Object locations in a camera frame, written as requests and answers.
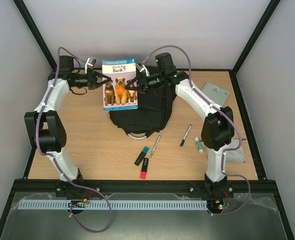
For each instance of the pink highlighter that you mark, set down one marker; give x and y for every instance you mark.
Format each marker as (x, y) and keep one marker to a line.
(144, 169)

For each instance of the dog picture book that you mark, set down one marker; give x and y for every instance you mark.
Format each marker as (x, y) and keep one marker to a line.
(115, 95)

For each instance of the black aluminium frame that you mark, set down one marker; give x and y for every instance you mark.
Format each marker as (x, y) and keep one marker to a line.
(262, 185)

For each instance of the white glue stick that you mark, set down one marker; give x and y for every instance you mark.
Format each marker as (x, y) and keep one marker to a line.
(198, 144)

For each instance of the blue highlighter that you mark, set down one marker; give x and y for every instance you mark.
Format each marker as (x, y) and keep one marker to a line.
(141, 156)

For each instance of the black backpack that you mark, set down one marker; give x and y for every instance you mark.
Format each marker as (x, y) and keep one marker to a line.
(152, 115)

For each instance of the grey pencil pouch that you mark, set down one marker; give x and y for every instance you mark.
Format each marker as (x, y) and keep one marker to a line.
(235, 155)

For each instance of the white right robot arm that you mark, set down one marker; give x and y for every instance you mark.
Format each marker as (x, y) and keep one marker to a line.
(217, 130)

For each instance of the grey notebook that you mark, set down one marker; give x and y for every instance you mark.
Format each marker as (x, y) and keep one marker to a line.
(215, 93)

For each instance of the blue marker pen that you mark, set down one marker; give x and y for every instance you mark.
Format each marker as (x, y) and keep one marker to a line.
(185, 135)

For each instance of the grey slotted cable duct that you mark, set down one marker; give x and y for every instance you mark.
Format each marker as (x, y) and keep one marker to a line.
(118, 205)

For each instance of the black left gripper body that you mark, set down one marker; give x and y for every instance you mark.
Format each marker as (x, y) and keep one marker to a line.
(91, 79)

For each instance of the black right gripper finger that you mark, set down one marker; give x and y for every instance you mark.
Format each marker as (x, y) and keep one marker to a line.
(131, 82)
(131, 89)

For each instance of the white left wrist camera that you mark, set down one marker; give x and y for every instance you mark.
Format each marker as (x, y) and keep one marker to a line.
(89, 64)

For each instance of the green marker pen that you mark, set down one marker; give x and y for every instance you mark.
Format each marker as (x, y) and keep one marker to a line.
(155, 146)

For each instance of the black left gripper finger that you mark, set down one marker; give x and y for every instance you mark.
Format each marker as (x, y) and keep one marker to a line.
(103, 77)
(103, 82)

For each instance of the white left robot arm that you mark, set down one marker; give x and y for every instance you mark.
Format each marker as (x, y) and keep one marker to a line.
(45, 129)

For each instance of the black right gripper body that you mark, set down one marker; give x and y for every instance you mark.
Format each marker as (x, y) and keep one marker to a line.
(143, 83)

